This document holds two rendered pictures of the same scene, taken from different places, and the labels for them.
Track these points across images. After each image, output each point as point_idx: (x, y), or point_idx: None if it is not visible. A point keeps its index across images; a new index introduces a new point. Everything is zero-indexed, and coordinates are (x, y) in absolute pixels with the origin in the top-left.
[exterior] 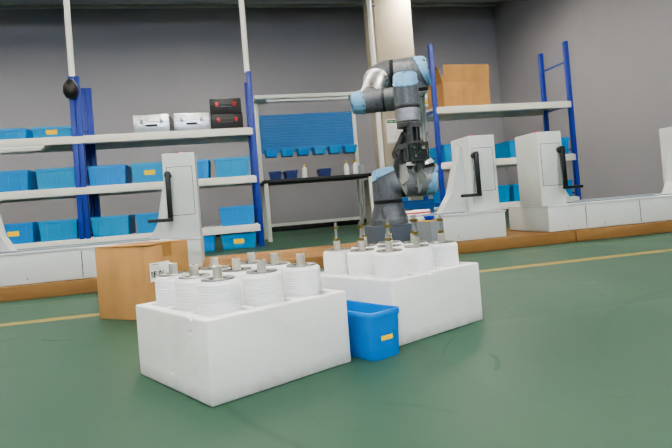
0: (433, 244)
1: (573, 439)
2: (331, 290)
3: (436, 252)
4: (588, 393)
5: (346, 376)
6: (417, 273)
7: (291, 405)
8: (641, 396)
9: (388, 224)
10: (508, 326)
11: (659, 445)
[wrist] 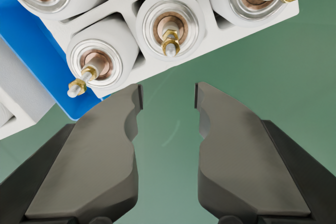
0: (225, 5)
1: (145, 206)
2: (17, 114)
3: (221, 13)
4: (180, 184)
5: (65, 116)
6: (150, 62)
7: (31, 145)
8: (197, 193)
9: (79, 92)
10: (251, 53)
11: (166, 215)
